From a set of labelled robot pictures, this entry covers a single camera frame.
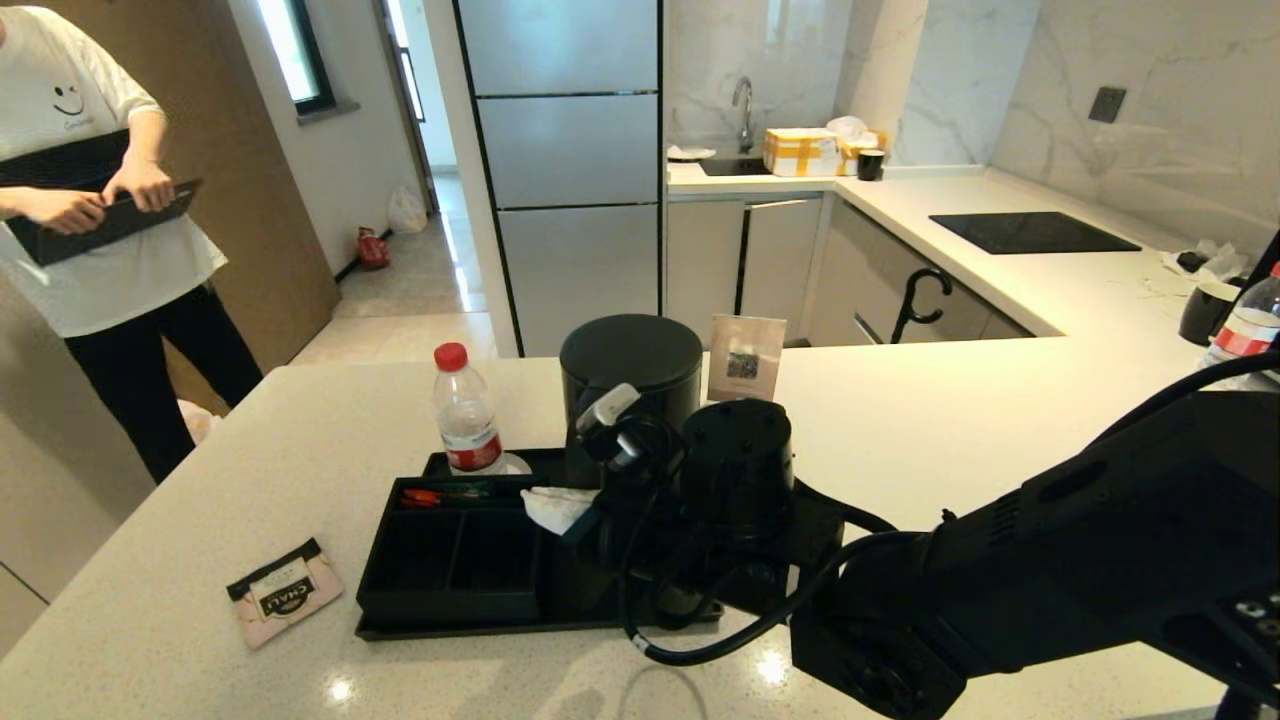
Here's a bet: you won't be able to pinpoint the black induction cooktop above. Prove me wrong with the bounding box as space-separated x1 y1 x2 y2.
927 211 1143 256

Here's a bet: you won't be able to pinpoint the person right hand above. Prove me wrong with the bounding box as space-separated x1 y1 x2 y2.
22 188 107 237

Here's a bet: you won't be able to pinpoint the chrome faucet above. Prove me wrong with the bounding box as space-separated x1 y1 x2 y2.
731 76 756 155

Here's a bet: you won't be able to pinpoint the person left hand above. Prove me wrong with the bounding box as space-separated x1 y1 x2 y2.
100 158 177 213

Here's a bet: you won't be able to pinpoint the thick black cable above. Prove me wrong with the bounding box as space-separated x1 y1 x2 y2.
1088 350 1280 451

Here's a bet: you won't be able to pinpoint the black electric kettle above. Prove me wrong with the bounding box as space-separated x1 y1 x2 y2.
548 314 706 616

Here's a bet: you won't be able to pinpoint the crumpled clear plastic wrap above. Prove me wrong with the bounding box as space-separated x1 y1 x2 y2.
1160 239 1249 283

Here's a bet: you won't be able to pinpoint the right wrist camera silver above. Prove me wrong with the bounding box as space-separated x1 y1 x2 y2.
573 383 643 473

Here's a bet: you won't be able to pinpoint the water bottle with red label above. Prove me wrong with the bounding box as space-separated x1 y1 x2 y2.
1198 262 1280 391

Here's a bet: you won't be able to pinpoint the black compartment organizer box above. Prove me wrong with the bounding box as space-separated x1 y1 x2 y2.
357 477 548 626

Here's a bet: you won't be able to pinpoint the person in white t-shirt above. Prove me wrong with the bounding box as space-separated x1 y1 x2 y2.
0 5 266 486

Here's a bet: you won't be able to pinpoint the black mug with white inside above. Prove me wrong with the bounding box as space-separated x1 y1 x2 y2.
1178 281 1243 346

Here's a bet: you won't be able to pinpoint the grey kitchen base cabinets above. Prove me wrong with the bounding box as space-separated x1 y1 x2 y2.
665 194 1036 350

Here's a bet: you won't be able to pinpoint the black serving tray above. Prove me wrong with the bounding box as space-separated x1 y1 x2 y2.
355 448 723 642

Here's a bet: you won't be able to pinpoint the pink CHALI tea bag packet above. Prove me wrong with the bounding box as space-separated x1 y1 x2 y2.
227 538 345 651

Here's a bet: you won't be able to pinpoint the large yellow taped cardboard box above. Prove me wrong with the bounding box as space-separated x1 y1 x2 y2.
763 127 843 178

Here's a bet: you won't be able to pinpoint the person left forearm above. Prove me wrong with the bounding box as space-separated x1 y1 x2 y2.
125 108 169 166

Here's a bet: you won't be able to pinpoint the brown wooden door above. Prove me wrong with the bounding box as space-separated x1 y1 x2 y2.
40 0 341 418

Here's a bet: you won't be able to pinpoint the window with dark frame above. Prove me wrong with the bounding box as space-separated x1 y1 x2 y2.
255 0 336 118

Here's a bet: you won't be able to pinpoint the acrylic QR code sign stand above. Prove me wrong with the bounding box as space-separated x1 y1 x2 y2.
708 314 787 406

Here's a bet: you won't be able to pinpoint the thin black cable white tag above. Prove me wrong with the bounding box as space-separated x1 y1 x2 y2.
615 470 901 668

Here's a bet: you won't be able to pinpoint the silver refrigerator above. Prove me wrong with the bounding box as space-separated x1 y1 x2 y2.
453 0 666 358

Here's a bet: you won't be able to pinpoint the black curved hook handle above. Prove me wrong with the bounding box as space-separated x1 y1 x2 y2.
889 267 954 345

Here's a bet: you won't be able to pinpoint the beige cabinet panel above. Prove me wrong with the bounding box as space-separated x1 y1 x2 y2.
0 270 161 661

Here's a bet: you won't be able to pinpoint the water bottle on tray red cap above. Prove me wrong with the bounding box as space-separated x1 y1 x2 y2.
433 343 506 478

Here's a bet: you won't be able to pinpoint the white yellow plastic bag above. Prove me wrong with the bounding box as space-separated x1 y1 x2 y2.
178 400 223 448

